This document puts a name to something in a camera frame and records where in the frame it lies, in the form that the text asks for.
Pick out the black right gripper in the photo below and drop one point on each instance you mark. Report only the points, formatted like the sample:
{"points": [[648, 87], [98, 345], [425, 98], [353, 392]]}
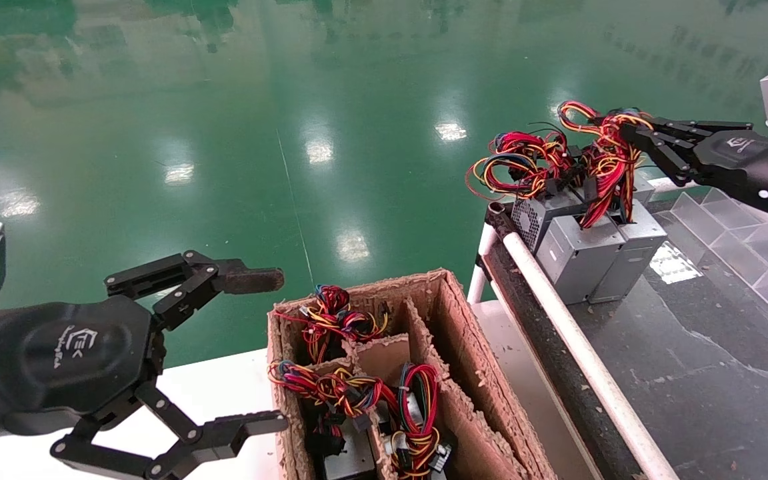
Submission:
{"points": [[757, 166]]}

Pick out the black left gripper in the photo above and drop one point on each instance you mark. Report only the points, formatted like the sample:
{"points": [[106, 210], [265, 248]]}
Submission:
{"points": [[57, 360]]}

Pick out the left gripper finger dusty pad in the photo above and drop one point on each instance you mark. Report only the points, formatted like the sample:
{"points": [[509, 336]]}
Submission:
{"points": [[247, 280]]}

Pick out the clear acrylic divider tray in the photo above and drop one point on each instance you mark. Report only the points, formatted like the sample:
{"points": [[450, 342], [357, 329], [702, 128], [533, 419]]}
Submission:
{"points": [[710, 213]]}

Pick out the black pipe joint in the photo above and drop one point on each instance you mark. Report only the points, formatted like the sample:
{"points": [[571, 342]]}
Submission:
{"points": [[500, 223]]}

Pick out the short white pipe leg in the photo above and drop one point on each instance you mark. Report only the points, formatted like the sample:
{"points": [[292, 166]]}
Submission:
{"points": [[487, 240]]}

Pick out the brown cardboard divider box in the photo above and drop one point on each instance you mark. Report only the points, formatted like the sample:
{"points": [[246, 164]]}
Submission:
{"points": [[470, 360]]}

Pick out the long white rail pipe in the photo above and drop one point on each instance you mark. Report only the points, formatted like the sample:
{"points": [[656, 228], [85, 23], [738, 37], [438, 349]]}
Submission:
{"points": [[577, 346]]}

